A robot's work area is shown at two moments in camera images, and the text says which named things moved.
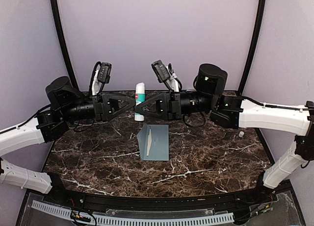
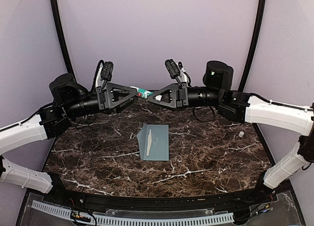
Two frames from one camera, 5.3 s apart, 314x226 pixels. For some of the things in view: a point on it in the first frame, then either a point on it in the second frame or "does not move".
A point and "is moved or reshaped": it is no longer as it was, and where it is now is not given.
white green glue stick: [140, 98] is moved or reshaped
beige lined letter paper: [149, 139] does not move
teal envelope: [159, 149] does not move
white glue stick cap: [241, 134] does not move
